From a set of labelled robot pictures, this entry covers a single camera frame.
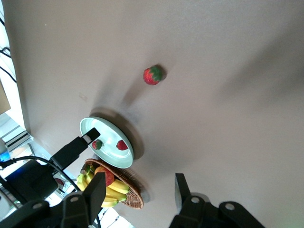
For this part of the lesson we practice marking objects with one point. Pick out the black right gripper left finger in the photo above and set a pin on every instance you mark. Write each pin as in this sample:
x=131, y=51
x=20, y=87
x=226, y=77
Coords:
x=95, y=197

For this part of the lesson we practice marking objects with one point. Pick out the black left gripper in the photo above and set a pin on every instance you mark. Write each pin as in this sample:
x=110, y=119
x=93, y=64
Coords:
x=70, y=153

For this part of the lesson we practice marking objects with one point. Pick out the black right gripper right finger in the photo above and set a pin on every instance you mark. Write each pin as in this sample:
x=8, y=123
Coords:
x=185, y=206

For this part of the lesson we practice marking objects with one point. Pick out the red strawberry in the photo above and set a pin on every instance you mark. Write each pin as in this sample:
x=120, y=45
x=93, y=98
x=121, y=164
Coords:
x=121, y=145
x=97, y=145
x=153, y=75

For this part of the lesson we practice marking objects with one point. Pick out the pale green round plate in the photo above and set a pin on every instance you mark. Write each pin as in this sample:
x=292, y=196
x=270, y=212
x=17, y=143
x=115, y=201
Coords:
x=111, y=133

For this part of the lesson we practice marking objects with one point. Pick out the yellow banana bunch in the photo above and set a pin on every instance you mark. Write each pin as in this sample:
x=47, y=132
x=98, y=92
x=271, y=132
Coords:
x=116, y=187

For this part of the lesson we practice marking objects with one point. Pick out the red apple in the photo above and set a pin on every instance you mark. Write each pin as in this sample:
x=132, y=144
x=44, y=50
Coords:
x=109, y=177

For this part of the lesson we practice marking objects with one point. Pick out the brown wicker basket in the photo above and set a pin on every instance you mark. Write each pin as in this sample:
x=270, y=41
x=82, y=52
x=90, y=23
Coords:
x=133, y=197

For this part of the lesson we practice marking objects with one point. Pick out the brown cardboard panel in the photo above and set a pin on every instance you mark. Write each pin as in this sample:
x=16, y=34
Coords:
x=4, y=99

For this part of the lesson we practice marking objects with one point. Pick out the brown table cover sheet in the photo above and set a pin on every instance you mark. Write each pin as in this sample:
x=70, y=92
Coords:
x=190, y=47

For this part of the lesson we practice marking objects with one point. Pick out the aluminium table frame rail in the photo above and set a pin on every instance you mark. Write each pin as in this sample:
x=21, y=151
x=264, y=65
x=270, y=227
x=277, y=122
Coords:
x=16, y=139

